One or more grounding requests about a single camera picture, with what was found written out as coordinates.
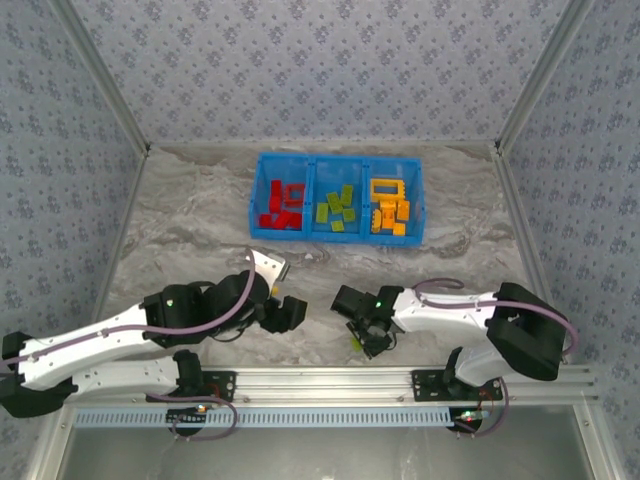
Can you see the yellow lego arch piece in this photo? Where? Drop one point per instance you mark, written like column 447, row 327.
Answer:
column 275, row 289

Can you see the small green lego brick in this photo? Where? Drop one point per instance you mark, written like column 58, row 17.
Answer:
column 349, row 214
column 337, row 226

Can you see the small yellow lego brick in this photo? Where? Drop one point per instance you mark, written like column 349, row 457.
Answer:
column 387, row 205
column 399, row 229

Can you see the small red lego brick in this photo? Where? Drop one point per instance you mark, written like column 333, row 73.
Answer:
column 281, row 221

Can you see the orange lego brick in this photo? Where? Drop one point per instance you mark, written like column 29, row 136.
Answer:
column 390, row 219

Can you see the red lego window frame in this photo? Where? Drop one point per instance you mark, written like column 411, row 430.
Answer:
column 295, row 204

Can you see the long green lego brick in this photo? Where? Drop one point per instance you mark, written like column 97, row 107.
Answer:
column 345, row 194

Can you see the yellow lego window frame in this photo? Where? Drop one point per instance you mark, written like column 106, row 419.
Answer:
column 402, row 190

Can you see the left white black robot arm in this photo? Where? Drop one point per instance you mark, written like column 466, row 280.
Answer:
column 100, row 330

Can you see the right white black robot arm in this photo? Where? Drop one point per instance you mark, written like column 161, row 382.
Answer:
column 440, row 320

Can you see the small lit circuit board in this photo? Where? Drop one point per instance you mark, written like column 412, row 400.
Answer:
column 467, row 419
column 186, row 417

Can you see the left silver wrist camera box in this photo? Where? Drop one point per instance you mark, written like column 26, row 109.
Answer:
column 265, row 265

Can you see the aluminium cross rail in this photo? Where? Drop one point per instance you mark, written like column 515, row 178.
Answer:
column 325, row 385

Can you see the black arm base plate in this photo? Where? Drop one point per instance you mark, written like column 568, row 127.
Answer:
column 430, row 387
column 222, row 382

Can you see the aluminium frame leg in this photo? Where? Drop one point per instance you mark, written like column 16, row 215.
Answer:
column 44, row 450
column 597, row 442

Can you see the aluminium corner post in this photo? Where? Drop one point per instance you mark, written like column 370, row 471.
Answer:
column 103, row 75
column 540, row 75

